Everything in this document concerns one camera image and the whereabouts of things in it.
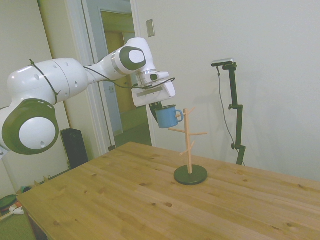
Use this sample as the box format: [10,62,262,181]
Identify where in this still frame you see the wooden mug tree stand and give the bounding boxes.
[168,106,209,186]

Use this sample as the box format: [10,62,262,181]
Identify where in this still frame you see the blue enamel mug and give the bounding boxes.
[155,104,184,130]

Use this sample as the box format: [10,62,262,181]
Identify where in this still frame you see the green round floor object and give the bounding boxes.
[0,194,19,213]

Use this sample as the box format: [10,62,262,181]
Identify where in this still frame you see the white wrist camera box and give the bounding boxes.
[144,71,170,83]

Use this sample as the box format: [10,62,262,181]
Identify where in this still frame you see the wooden hallway door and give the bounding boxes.
[104,31,137,115]

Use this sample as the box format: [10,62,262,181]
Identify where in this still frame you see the grey wall switch plate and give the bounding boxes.
[146,19,156,38]

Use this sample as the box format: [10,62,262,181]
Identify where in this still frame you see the white floor object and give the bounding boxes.
[9,204,26,216]

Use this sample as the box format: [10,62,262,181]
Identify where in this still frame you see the black cable tie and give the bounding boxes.
[29,58,59,104]

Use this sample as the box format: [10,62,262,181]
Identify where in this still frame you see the grey exterior camera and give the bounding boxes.
[211,57,236,68]

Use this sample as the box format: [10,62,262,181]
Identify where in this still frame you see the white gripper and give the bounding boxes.
[131,81,177,124]

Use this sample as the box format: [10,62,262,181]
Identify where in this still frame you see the black camera stand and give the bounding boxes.
[216,62,247,166]

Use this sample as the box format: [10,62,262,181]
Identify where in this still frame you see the black floor speaker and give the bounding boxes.
[59,128,90,170]

